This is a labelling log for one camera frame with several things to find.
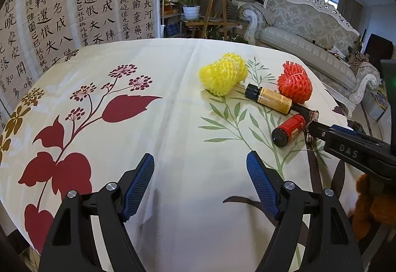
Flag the red foam fruit net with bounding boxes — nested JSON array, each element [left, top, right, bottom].
[[277, 62, 313, 104]]

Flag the calligraphy screen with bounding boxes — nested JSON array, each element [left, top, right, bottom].
[[0, 0, 161, 124]]

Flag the dark flat panel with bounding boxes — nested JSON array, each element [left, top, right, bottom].
[[363, 34, 394, 65]]

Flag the ornate white sofa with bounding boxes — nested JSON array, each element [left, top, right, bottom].
[[238, 0, 381, 118]]

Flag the blue yellow patterned box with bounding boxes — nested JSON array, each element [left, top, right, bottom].
[[368, 83, 388, 119]]

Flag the red label bottle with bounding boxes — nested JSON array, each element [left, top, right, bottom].
[[272, 114, 307, 147]]

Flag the red ribbon bundle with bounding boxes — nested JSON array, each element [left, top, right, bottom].
[[306, 109, 320, 144]]

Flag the leopard print cloth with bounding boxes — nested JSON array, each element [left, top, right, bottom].
[[348, 48, 369, 67]]

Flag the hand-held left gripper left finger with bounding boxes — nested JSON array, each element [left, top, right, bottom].
[[38, 153, 155, 272]]

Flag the floral tablecloth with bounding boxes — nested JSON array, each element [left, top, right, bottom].
[[0, 38, 362, 272]]

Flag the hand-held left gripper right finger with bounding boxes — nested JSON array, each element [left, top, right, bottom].
[[246, 151, 364, 272]]

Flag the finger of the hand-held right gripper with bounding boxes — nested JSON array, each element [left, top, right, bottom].
[[308, 120, 334, 143], [329, 124, 386, 146]]

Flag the wooden plant stand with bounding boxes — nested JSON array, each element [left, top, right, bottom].
[[202, 0, 229, 40]]

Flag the yellow foam fruit net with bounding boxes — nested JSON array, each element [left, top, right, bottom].
[[199, 54, 248, 97]]

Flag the brown plush toy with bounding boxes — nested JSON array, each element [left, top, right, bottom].
[[353, 173, 396, 242]]

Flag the gold label bottle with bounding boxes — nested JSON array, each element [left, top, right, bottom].
[[245, 84, 293, 115]]

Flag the small black bottle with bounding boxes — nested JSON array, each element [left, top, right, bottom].
[[291, 104, 319, 121]]

